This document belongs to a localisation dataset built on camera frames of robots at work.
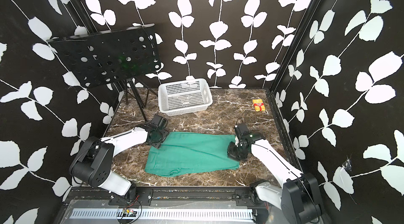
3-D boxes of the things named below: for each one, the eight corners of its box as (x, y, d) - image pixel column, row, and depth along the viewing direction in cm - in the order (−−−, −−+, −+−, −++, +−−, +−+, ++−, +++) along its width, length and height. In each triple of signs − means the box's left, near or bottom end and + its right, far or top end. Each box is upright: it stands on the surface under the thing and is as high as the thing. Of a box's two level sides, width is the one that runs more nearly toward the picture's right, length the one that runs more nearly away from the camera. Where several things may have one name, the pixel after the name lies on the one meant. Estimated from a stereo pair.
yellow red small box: (255, 111, 111) (255, 109, 109) (252, 100, 117) (253, 99, 115) (265, 111, 111) (266, 109, 109) (262, 100, 117) (262, 99, 115)
